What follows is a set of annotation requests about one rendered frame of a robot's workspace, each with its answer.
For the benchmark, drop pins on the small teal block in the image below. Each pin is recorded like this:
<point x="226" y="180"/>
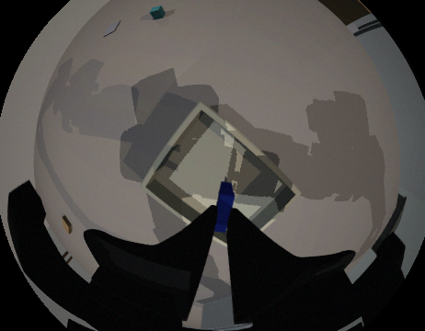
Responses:
<point x="157" y="12"/>

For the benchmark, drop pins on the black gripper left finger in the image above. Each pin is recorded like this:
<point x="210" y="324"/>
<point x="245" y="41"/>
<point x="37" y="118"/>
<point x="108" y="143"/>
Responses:
<point x="174" y="266"/>

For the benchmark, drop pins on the small brown block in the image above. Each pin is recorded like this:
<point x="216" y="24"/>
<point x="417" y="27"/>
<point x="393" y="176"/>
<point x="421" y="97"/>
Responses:
<point x="66" y="224"/>

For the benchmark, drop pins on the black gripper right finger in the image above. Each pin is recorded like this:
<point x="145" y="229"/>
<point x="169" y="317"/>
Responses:
<point x="262" y="272"/>

